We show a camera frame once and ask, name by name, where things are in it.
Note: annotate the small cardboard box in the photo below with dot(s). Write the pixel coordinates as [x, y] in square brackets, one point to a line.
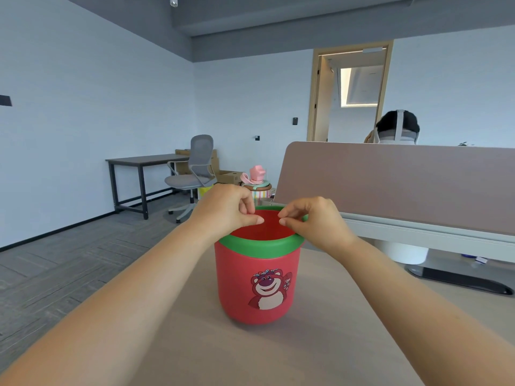
[230, 177]

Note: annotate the brown desk divider panel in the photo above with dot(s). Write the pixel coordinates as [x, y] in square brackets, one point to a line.
[394, 184]

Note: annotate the dark metal-legged table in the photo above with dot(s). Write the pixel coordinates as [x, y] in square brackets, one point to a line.
[136, 161]

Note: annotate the striped round container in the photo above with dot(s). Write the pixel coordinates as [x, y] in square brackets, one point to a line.
[260, 192]

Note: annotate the person's right thumb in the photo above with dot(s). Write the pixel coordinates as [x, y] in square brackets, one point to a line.
[289, 225]

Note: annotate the yellow container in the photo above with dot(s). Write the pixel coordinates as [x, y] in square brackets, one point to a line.
[203, 191]

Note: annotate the white desk frame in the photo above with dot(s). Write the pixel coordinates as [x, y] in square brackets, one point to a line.
[422, 235]

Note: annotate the open door leaf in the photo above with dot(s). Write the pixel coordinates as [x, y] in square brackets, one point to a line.
[323, 100]

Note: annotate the white round waste bin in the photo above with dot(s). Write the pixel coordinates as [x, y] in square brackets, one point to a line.
[402, 252]

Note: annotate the person's left thumb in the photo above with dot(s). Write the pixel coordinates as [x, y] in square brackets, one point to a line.
[252, 221]

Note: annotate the red bin with green rim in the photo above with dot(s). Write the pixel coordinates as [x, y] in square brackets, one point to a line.
[257, 277]

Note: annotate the brown cardboard box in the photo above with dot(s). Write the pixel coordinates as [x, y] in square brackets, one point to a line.
[215, 158]

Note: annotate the person's right forearm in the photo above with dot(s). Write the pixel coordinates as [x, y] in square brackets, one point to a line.
[418, 313]

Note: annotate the black desk foot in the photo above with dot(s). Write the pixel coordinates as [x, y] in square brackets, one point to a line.
[458, 278]

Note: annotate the person's right hand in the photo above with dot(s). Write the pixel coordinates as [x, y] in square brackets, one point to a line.
[322, 225]

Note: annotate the person's left forearm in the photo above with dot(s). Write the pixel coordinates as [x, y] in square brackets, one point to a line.
[108, 313]

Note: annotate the wooden door frame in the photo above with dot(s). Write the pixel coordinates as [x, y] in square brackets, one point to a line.
[388, 88]

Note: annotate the black wall-mounted bracket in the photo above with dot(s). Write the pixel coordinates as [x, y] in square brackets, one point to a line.
[5, 100]

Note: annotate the grey office chair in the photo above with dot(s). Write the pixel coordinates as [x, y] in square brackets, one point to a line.
[197, 172]

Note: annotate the person's left hand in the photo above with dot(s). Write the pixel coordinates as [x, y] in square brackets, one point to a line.
[221, 207]

